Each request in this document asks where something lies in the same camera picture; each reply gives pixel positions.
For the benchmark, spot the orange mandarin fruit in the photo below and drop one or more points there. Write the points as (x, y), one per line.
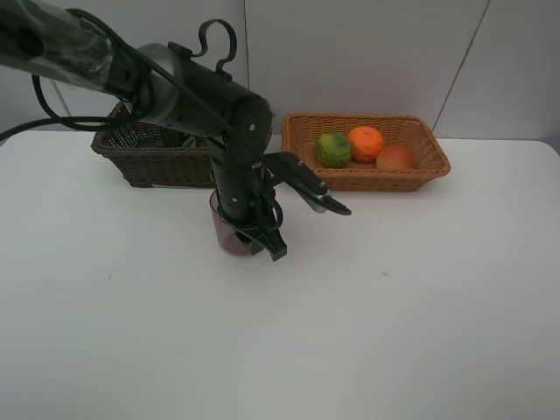
(366, 142)

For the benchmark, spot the red yellow peach fruit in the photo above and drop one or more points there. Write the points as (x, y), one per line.
(395, 158)

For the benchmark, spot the black soap pump bottle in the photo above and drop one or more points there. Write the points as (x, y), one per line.
(192, 141)

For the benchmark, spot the dark brown wicker basket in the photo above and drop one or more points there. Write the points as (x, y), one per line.
(151, 155)

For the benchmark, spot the light orange wicker basket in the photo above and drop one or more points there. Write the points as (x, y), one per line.
(300, 132)

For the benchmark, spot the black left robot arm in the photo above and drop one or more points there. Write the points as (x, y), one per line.
(165, 85)

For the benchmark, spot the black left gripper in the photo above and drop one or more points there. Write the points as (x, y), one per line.
(246, 199)

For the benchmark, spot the translucent purple plastic cup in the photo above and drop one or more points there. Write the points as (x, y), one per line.
(227, 237)

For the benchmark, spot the green mango fruit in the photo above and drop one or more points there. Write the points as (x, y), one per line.
(333, 150)

